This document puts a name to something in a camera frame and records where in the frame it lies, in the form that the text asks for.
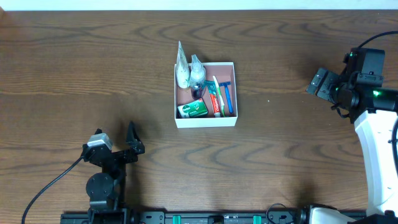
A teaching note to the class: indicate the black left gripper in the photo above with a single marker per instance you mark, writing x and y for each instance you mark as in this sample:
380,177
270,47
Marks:
116,155

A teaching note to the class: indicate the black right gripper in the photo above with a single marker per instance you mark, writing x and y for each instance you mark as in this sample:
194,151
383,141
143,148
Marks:
324,86

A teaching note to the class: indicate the green soap packet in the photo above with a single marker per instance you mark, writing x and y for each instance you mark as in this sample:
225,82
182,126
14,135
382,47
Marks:
193,109

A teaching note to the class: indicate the white Pantene tube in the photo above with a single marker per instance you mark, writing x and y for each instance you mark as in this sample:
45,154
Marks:
182,68

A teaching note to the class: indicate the white box pink inside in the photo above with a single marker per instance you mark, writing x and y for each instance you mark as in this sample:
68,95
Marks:
224,72

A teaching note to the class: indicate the clear pump soap bottle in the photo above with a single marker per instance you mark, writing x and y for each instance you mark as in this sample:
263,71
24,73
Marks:
197,78

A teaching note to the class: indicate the blue disposable razor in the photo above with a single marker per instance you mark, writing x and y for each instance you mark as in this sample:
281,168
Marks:
228,96

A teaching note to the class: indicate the green white toothbrush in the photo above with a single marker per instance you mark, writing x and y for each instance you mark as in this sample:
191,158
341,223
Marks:
220,98

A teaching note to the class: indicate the Colgate toothpaste tube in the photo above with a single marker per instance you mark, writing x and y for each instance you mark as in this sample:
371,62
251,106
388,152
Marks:
213,97

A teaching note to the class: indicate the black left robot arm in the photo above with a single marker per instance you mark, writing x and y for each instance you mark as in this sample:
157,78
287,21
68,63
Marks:
106,189

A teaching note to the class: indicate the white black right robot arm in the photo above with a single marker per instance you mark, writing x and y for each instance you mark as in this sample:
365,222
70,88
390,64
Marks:
377,133

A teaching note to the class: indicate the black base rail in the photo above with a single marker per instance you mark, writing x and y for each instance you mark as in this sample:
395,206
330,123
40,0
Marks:
276,215

